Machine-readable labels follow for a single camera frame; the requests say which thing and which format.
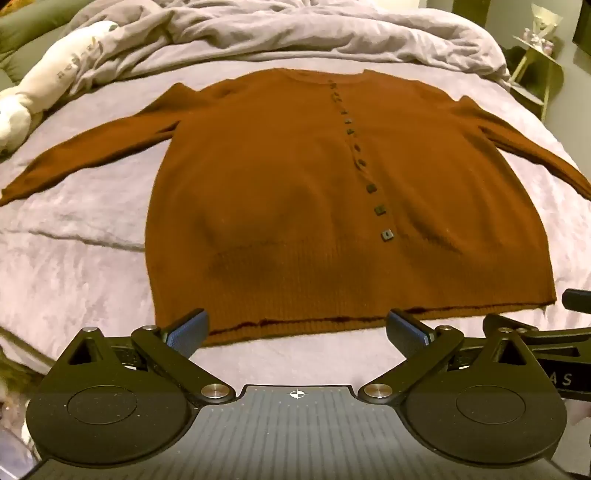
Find lavender crumpled duvet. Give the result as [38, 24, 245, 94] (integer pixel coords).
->
[69, 0, 513, 95]

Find cream plush pillow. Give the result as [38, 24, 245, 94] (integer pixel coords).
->
[0, 20, 122, 155]

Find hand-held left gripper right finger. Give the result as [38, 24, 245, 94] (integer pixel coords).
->
[357, 308, 542, 405]

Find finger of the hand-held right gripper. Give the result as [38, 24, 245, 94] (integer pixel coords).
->
[560, 288, 591, 315]
[482, 313, 543, 344]

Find green pillow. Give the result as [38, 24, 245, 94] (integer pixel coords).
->
[0, 0, 100, 84]

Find yellow-green side table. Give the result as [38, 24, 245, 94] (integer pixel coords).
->
[505, 34, 566, 121]

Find dark door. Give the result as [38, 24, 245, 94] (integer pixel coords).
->
[451, 0, 491, 16]

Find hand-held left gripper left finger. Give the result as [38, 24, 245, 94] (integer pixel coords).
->
[54, 308, 237, 406]

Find white table ornament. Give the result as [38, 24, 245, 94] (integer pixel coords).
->
[523, 4, 565, 52]

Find brown button cardigan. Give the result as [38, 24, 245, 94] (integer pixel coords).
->
[0, 67, 591, 348]

